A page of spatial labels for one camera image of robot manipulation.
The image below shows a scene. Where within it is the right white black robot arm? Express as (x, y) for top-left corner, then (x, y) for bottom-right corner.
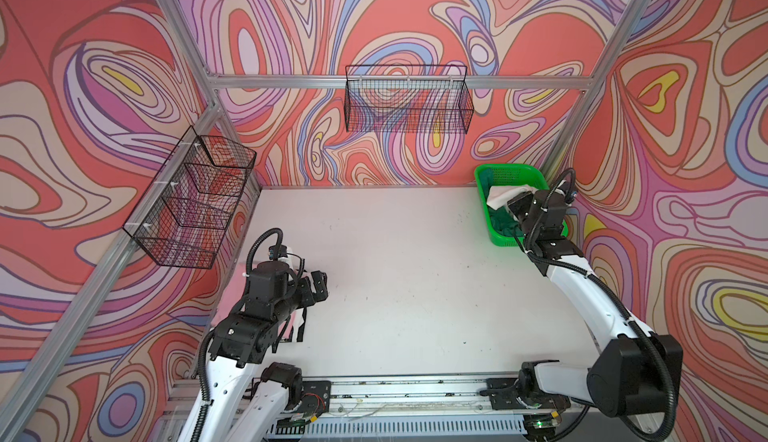
(503, 189), (684, 441)

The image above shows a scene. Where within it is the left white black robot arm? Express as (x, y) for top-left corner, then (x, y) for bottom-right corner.
(178, 228), (330, 441)

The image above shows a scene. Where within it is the green t shirt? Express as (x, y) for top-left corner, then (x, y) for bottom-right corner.
(489, 208), (524, 238)

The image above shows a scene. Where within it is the green plastic basket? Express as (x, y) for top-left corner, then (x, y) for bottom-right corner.
(474, 163), (575, 253)

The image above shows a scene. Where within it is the black white folded t shirt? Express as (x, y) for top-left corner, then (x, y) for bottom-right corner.
(290, 315), (306, 343)

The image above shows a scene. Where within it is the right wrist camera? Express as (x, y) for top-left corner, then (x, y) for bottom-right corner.
(555, 180), (578, 205)

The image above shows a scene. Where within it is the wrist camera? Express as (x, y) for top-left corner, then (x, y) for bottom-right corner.
(269, 244), (302, 262)
(555, 180), (578, 205)

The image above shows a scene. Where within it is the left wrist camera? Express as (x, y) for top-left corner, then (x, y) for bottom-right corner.
(269, 244), (302, 262)

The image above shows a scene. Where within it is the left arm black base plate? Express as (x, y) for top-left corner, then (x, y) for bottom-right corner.
(252, 379), (330, 417)

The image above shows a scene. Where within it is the black wire basket left wall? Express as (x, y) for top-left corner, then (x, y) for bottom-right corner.
(123, 128), (256, 269)

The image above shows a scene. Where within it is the black wire basket wall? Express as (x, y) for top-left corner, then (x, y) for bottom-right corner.
(344, 64), (475, 134)
(123, 128), (256, 269)

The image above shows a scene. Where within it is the black wire basket back wall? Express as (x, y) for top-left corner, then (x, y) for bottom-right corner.
(344, 64), (475, 134)

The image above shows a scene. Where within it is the white vented cable duct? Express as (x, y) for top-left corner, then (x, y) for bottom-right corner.
(263, 414), (528, 441)

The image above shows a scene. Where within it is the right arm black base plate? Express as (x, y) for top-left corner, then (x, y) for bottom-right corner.
(478, 377), (571, 411)

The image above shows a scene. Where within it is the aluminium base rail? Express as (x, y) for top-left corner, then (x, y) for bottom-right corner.
(161, 370), (583, 441)

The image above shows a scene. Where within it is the aluminium frame right post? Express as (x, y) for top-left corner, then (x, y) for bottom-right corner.
(541, 0), (652, 180)

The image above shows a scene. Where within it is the aluminium frame post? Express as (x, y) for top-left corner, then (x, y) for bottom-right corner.
(541, 0), (652, 180)
(139, 0), (263, 194)

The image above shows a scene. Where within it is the aluminium frame left bar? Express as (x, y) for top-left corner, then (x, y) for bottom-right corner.
(1, 102), (222, 441)

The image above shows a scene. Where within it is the aluminium frame left post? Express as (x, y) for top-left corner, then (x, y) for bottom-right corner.
(139, 0), (263, 194)

